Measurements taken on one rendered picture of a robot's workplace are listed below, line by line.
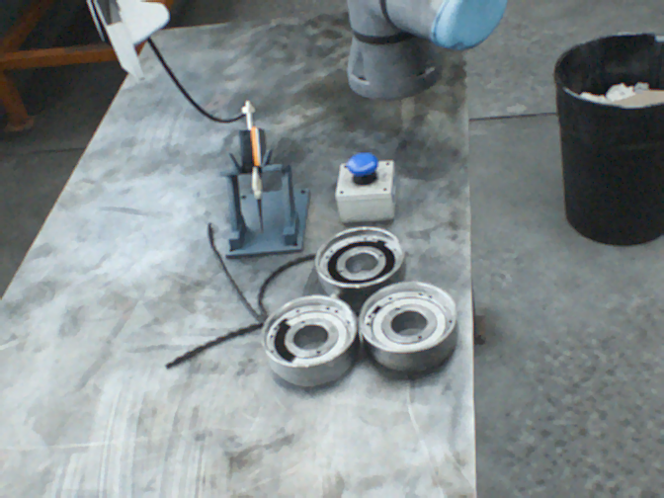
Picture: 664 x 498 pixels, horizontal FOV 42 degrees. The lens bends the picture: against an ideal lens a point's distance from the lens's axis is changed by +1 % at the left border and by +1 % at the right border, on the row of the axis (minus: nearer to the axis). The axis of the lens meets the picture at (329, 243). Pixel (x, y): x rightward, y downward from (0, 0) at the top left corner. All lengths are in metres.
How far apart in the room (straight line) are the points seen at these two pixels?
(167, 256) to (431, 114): 0.45
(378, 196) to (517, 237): 1.24
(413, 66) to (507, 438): 0.85
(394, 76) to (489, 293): 0.93
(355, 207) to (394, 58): 0.32
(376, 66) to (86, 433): 0.70
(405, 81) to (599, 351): 0.91
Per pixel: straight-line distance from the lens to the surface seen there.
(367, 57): 1.36
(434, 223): 1.11
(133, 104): 1.53
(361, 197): 1.10
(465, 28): 1.21
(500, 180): 2.52
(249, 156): 1.09
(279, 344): 0.95
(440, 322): 0.94
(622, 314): 2.12
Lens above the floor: 1.50
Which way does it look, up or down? 39 degrees down
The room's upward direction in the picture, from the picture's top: 12 degrees counter-clockwise
